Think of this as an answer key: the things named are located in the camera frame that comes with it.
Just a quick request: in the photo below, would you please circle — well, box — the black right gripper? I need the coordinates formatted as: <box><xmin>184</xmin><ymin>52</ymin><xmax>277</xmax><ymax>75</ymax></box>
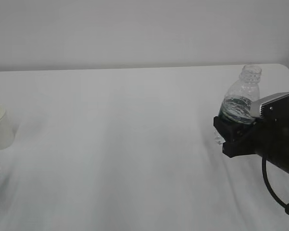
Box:
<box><xmin>213</xmin><ymin>116</ymin><xmax>274</xmax><ymax>158</ymax></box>

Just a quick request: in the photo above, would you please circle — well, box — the clear water bottle green label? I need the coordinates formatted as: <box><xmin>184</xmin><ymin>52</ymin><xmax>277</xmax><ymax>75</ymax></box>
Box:
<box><xmin>213</xmin><ymin>64</ymin><xmax>263</xmax><ymax>145</ymax></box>

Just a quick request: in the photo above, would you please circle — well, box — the white paper cup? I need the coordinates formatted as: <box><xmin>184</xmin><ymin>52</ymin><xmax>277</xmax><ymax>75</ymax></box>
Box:
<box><xmin>0</xmin><ymin>105</ymin><xmax>14</xmax><ymax>150</ymax></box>

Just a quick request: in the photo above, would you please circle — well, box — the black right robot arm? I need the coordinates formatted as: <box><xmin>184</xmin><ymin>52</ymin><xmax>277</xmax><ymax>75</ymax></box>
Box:
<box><xmin>213</xmin><ymin>92</ymin><xmax>289</xmax><ymax>174</ymax></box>

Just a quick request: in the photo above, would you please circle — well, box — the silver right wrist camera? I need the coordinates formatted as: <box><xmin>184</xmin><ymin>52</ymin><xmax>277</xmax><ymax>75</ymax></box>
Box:
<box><xmin>251</xmin><ymin>91</ymin><xmax>289</xmax><ymax>119</ymax></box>

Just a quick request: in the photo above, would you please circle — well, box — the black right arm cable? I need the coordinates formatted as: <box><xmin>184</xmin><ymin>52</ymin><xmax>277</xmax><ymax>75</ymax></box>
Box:
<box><xmin>262</xmin><ymin>156</ymin><xmax>289</xmax><ymax>221</ymax></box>

